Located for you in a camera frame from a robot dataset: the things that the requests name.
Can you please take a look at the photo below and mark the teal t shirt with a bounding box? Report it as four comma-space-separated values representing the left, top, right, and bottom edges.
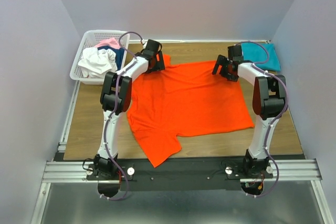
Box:
241, 43, 281, 72

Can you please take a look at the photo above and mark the orange t shirt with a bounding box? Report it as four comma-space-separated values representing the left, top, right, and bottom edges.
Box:
127, 61, 254, 167

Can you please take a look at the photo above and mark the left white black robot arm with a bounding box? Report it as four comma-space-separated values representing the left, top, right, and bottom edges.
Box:
93, 39, 165, 179

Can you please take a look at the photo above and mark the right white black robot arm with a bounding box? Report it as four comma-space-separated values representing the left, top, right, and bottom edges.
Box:
212, 43, 288, 178

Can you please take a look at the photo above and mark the navy blue t shirt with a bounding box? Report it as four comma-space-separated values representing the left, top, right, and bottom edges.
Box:
97, 46, 124, 78

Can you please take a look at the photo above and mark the pink t shirt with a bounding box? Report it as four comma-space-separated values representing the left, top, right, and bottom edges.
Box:
95, 37, 121, 50

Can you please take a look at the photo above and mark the white crumpled t shirt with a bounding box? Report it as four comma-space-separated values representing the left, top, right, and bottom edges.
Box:
78, 47, 118, 79

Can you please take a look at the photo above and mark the white plastic laundry basket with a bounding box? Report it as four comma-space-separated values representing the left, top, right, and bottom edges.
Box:
70, 30, 130, 84

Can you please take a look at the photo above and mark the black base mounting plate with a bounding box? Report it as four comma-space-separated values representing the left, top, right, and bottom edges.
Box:
82, 156, 273, 196

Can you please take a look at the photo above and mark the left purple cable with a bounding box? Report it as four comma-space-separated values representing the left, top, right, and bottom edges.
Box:
101, 31, 148, 201

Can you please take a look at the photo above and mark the aluminium extrusion frame rail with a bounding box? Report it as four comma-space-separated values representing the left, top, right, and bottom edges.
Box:
31, 81, 334, 223

